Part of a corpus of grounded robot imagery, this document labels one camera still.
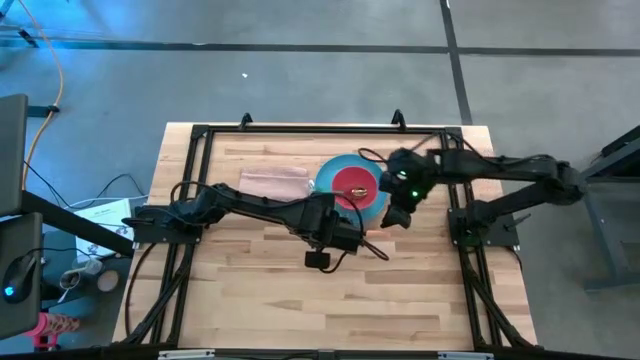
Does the white metal bracket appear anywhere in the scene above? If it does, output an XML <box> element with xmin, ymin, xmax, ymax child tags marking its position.
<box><xmin>158</xmin><ymin>349</ymin><xmax>216</xmax><ymax>360</ymax></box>
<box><xmin>437</xmin><ymin>350</ymin><xmax>495</xmax><ymax>360</ymax></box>

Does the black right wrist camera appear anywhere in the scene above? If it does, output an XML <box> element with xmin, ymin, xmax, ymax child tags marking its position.
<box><xmin>394</xmin><ymin>168</ymin><xmax>423</xmax><ymax>201</ymax></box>

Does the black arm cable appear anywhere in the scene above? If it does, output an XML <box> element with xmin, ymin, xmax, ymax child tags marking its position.
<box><xmin>319</xmin><ymin>197</ymin><xmax>391</xmax><ymax>275</ymax></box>
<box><xmin>356</xmin><ymin>146</ymin><xmax>390</xmax><ymax>165</ymax></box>

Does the orange plastic bowl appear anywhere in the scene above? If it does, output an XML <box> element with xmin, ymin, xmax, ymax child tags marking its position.
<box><xmin>330</xmin><ymin>165</ymin><xmax>384</xmax><ymax>212</ymax></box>

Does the metal spoon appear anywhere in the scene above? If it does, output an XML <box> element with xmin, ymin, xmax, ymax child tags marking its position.
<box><xmin>331</xmin><ymin>186</ymin><xmax>371</xmax><ymax>199</ymax></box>

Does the black table frame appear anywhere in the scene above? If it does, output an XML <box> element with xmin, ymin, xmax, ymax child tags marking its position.
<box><xmin>112</xmin><ymin>108</ymin><xmax>540</xmax><ymax>352</ymax></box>

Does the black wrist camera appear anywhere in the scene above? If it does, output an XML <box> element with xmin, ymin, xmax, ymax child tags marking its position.
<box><xmin>304</xmin><ymin>250</ymin><xmax>332</xmax><ymax>269</ymax></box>
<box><xmin>394</xmin><ymin>168</ymin><xmax>423</xmax><ymax>201</ymax></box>

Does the pink patterned object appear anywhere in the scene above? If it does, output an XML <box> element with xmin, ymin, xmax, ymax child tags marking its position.
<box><xmin>23</xmin><ymin>311</ymin><xmax>82</xmax><ymax>350</ymax></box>

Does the black diagonal strut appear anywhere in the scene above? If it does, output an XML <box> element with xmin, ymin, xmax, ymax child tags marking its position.
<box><xmin>20</xmin><ymin>189</ymin><xmax>137</xmax><ymax>259</ymax></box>

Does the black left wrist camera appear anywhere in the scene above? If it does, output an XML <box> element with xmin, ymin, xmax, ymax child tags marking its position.
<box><xmin>304</xmin><ymin>250</ymin><xmax>332</xmax><ymax>269</ymax></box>

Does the pink folded cloth napkin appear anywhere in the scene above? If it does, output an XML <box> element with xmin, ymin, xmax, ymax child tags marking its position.
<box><xmin>238</xmin><ymin>165</ymin><xmax>314</xmax><ymax>204</ymax></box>

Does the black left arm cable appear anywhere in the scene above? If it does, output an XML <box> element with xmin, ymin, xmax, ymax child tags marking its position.
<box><xmin>319</xmin><ymin>197</ymin><xmax>391</xmax><ymax>275</ymax></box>

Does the clear plastic cup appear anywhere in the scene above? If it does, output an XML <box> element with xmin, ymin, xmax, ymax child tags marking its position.
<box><xmin>58</xmin><ymin>258</ymin><xmax>104</xmax><ymax>292</ymax></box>

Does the black floor cable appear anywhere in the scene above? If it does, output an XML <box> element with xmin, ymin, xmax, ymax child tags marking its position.
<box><xmin>22</xmin><ymin>158</ymin><xmax>150</xmax><ymax>211</ymax></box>

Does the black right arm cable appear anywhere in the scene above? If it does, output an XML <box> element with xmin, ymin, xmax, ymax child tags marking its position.
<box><xmin>356</xmin><ymin>146</ymin><xmax>390</xmax><ymax>165</ymax></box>

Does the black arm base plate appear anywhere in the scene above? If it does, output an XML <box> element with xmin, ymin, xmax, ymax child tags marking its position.
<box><xmin>131</xmin><ymin>203</ymin><xmax>204</xmax><ymax>246</ymax></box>
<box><xmin>446</xmin><ymin>206</ymin><xmax>522</xmax><ymax>249</ymax></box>

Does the white paper booklet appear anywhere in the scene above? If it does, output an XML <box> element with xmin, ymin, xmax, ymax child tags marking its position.
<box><xmin>73</xmin><ymin>198</ymin><xmax>135</xmax><ymax>262</ymax></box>

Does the yellow floor cable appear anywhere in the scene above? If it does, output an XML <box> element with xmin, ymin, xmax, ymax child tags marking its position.
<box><xmin>15</xmin><ymin>0</ymin><xmax>67</xmax><ymax>192</ymax></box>

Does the blue round plate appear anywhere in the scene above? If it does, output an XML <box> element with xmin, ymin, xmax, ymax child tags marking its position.
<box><xmin>313</xmin><ymin>152</ymin><xmax>392</xmax><ymax>229</ymax></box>

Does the black computer mouse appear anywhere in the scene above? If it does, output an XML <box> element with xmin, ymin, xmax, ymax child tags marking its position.
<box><xmin>1</xmin><ymin>253</ymin><xmax>39</xmax><ymax>305</ymax></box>

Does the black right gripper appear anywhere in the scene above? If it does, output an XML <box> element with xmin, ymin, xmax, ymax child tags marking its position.
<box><xmin>378</xmin><ymin>148</ymin><xmax>440</xmax><ymax>231</ymax></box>

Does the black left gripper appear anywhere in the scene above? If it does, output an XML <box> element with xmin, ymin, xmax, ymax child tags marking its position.
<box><xmin>298</xmin><ymin>191</ymin><xmax>392</xmax><ymax>252</ymax></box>

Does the black desk top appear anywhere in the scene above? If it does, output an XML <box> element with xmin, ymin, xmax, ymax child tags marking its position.
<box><xmin>0</xmin><ymin>93</ymin><xmax>30</xmax><ymax>217</ymax></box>
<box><xmin>0</xmin><ymin>211</ymin><xmax>45</xmax><ymax>342</ymax></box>

